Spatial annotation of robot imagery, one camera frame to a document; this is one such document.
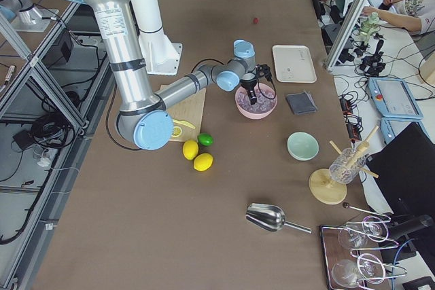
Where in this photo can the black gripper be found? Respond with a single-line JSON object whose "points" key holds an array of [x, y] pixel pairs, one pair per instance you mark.
{"points": [[249, 85]]}

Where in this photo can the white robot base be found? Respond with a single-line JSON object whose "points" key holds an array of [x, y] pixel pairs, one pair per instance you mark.
{"points": [[162, 56]]}

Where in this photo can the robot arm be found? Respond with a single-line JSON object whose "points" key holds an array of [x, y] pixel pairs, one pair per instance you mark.
{"points": [[11, 8], [133, 36]]}

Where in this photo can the pink bowl of ice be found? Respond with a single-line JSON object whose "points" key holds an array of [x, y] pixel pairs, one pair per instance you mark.
{"points": [[266, 102]]}

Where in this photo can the wooden cup stand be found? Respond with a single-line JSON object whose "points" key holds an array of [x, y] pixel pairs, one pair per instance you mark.
{"points": [[331, 192]]}

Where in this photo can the glass cup on stand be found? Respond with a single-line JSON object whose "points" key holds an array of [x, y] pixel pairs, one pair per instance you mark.
{"points": [[344, 169]]}

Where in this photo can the steel ice scoop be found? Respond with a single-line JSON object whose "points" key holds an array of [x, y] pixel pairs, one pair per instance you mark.
{"points": [[271, 218]]}

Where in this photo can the grey folded cloth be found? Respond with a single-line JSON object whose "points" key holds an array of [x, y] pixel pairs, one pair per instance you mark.
{"points": [[301, 103]]}

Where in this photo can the cream rabbit tray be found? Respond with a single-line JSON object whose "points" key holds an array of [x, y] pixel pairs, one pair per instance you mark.
{"points": [[293, 64]]}

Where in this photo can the wooden cutting board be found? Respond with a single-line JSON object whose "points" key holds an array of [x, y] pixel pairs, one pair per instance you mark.
{"points": [[189, 110]]}

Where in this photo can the green lime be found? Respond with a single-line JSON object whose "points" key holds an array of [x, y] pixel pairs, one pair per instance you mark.
{"points": [[205, 139]]}

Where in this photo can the green ceramic bowl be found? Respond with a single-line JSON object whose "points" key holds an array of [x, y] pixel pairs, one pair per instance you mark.
{"points": [[302, 146]]}

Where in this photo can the yellow plastic knife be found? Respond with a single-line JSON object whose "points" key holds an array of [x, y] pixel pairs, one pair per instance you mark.
{"points": [[184, 123]]}

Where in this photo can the yellow lemon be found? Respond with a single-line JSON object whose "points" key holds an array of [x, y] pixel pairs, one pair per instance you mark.
{"points": [[203, 162], [190, 149]]}

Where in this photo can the teach pendant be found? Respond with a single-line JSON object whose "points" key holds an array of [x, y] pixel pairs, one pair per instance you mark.
{"points": [[392, 127], [393, 98]]}

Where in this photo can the seated person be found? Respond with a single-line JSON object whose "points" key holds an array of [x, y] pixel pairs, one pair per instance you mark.
{"points": [[416, 16]]}

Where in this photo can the wine glass holder rack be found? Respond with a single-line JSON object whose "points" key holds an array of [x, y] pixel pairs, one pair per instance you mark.
{"points": [[352, 253]]}

